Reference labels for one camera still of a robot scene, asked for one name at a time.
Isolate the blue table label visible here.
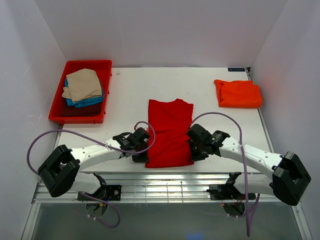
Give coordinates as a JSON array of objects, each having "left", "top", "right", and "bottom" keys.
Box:
[{"left": 227, "top": 67, "right": 246, "bottom": 72}]

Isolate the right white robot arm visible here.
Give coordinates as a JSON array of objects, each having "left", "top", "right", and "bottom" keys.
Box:
[{"left": 186, "top": 124, "right": 311, "bottom": 206}]

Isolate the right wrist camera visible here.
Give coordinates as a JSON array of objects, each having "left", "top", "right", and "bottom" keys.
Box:
[{"left": 186, "top": 123, "right": 212, "bottom": 145}]

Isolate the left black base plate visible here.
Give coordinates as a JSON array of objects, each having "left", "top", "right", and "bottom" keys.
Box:
[{"left": 85, "top": 185, "right": 122, "bottom": 201}]

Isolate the red t shirt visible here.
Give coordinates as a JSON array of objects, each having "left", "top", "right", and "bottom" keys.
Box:
[{"left": 145, "top": 98, "right": 194, "bottom": 169}]

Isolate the red plastic bin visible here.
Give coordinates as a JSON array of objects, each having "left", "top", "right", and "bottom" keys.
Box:
[{"left": 48, "top": 60, "right": 112, "bottom": 125}]

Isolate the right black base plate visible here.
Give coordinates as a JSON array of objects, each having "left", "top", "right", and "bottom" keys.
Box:
[{"left": 206, "top": 184, "right": 245, "bottom": 200}]

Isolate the blue folded t shirt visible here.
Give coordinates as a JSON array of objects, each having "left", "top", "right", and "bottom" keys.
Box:
[{"left": 63, "top": 79, "right": 105, "bottom": 108}]

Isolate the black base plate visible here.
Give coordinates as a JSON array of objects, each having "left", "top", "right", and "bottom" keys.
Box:
[
  {"left": 206, "top": 184, "right": 245, "bottom": 200},
  {"left": 85, "top": 185, "right": 122, "bottom": 201}
]

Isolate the folded orange t shirt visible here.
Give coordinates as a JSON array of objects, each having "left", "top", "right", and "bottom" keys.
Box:
[{"left": 214, "top": 79, "right": 263, "bottom": 109}]

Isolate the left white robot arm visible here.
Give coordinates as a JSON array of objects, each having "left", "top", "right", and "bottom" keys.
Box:
[{"left": 37, "top": 127, "right": 150, "bottom": 200}]

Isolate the dark maroon folded t shirt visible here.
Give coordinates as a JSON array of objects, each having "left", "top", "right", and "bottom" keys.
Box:
[{"left": 60, "top": 102, "right": 102, "bottom": 117}]

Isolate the beige folded t shirt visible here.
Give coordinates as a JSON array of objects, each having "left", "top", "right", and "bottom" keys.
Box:
[{"left": 62, "top": 68, "right": 102, "bottom": 103}]

